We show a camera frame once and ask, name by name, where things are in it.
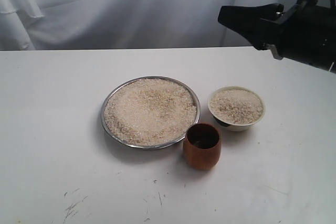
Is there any white bowl of rice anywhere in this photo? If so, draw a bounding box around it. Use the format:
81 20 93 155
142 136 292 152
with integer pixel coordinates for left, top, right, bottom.
207 86 266 132

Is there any brown wooden cup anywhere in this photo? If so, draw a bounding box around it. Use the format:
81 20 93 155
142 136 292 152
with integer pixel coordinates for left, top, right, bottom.
183 123 222 170

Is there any white fabric backdrop curtain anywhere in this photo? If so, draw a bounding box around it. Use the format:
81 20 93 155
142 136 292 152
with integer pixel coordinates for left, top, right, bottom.
1 0 329 50

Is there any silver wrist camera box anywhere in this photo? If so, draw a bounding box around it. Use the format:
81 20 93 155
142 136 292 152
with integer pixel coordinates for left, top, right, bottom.
267 44 283 60

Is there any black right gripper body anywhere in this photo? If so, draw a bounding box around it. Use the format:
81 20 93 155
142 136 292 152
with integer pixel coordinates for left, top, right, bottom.
269 0 335 73

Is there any steel plate of rice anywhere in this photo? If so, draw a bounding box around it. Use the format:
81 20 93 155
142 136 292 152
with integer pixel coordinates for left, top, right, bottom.
100 76 201 150

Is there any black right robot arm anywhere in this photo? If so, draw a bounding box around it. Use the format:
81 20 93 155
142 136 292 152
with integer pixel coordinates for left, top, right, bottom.
217 0 335 73

